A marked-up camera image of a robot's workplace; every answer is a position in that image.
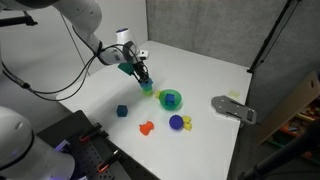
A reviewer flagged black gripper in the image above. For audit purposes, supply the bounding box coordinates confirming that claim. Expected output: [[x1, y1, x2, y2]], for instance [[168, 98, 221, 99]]
[[127, 49, 151, 85]]

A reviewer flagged dark blue block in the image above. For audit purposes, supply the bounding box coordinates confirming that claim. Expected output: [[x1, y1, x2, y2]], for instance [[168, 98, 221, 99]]
[[164, 93, 177, 107]]

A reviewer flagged green translucent bowl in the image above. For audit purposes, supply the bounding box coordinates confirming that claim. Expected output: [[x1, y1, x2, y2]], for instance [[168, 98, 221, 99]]
[[158, 88, 183, 111]]

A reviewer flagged orange toy figure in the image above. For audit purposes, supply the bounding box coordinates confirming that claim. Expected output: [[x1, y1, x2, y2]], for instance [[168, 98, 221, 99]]
[[138, 120, 155, 137]]

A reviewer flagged yellow toy figure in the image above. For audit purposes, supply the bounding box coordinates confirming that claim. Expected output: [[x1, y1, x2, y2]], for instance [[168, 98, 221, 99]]
[[181, 115, 193, 132]]

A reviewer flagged wooden toy shelf with bins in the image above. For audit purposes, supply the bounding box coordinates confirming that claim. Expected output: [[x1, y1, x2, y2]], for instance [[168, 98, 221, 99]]
[[256, 70, 320, 164]]

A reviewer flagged teal blue cube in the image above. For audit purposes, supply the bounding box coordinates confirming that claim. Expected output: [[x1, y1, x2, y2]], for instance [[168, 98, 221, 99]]
[[116, 104, 129, 118]]

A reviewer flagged purple ball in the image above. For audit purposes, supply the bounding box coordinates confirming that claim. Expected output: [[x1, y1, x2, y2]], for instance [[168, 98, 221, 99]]
[[168, 114, 184, 131]]

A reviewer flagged black orange clamp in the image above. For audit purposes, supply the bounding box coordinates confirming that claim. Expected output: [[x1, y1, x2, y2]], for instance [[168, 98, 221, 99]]
[[78, 122, 103, 143], [97, 149, 123, 174]]

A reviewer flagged grey metal plate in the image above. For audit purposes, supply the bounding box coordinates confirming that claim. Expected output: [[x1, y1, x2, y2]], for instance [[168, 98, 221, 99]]
[[210, 95, 258, 126]]

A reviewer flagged black vertical pole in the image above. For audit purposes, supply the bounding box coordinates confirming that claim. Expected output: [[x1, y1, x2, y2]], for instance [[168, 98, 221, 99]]
[[246, 0, 299, 74]]

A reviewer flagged black stand bar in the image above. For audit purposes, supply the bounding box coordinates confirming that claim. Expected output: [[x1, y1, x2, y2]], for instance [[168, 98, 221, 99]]
[[0, 14, 38, 28]]

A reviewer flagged black tripod leg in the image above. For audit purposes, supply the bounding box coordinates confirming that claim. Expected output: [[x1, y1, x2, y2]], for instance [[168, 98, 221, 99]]
[[238, 119, 320, 180]]

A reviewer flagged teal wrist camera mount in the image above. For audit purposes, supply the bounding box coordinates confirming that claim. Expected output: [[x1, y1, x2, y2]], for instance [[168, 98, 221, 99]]
[[117, 62, 135, 76]]

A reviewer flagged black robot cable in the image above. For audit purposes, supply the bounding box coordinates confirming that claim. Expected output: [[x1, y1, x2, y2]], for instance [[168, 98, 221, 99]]
[[0, 43, 134, 103]]

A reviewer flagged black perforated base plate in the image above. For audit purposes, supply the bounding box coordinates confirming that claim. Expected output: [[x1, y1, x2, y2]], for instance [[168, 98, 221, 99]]
[[36, 109, 161, 180]]

